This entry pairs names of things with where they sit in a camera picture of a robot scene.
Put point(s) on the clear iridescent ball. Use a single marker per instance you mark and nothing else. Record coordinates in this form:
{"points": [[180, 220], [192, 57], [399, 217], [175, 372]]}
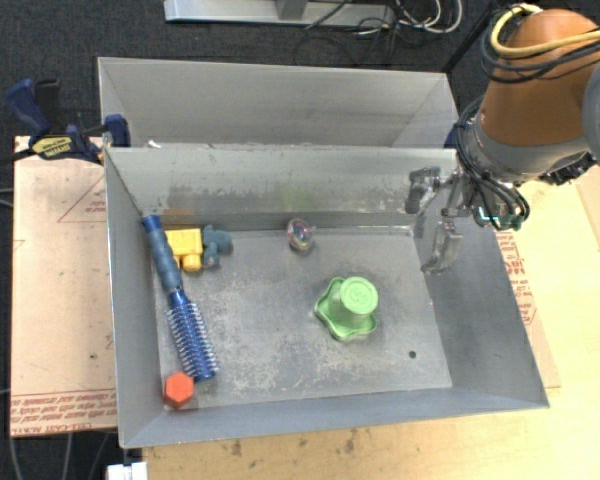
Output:
{"points": [[300, 234]]}

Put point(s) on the yellow toy block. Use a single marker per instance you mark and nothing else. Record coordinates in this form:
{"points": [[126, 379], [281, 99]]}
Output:
{"points": [[184, 245]]}

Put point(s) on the teal toy animal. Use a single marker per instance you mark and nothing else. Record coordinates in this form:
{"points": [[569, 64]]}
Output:
{"points": [[216, 243]]}

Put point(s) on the green flower-shaped cup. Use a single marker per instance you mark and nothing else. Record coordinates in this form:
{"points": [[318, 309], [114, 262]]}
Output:
{"points": [[352, 305]]}

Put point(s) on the blue hairbrush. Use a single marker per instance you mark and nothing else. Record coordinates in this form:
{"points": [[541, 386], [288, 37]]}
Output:
{"points": [[180, 300]]}

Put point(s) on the orange hexagonal block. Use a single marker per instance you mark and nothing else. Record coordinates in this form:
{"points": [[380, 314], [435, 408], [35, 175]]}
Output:
{"points": [[178, 390]]}

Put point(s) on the grey metal bin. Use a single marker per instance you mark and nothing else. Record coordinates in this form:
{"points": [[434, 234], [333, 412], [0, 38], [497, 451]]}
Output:
{"points": [[290, 318]]}

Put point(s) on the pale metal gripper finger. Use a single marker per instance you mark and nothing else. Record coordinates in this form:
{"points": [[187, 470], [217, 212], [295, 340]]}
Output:
{"points": [[446, 248], [422, 178]]}

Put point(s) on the brown cardboard board, red print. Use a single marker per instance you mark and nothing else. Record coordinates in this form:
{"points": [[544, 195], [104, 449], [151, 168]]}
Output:
{"points": [[60, 278]]}

